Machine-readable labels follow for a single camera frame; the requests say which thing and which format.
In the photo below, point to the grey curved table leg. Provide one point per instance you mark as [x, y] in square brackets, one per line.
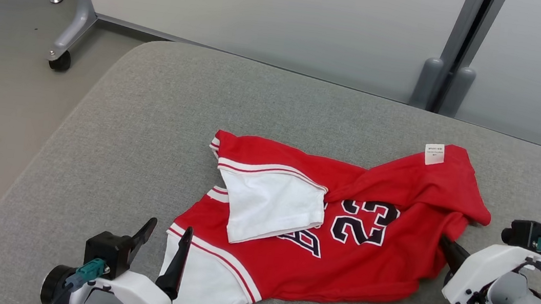
[81, 10]

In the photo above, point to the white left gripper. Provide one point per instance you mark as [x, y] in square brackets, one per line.
[149, 302]

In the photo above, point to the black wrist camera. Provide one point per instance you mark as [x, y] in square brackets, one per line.
[108, 251]
[529, 233]

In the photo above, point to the grey partition post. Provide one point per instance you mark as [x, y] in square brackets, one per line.
[463, 31]

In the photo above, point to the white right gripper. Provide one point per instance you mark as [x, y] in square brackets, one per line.
[483, 271]

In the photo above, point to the grey rounded post foot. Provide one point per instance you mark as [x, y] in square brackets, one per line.
[458, 92]
[426, 83]

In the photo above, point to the teal left camera plug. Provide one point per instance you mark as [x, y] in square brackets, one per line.
[90, 270]

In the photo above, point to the red white basketball jersey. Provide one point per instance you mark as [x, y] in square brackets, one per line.
[380, 269]

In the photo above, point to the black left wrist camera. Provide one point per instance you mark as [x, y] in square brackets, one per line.
[108, 251]

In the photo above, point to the black caster wheel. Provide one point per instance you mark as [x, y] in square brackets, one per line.
[59, 62]

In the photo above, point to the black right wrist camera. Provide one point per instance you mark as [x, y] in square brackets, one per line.
[529, 233]

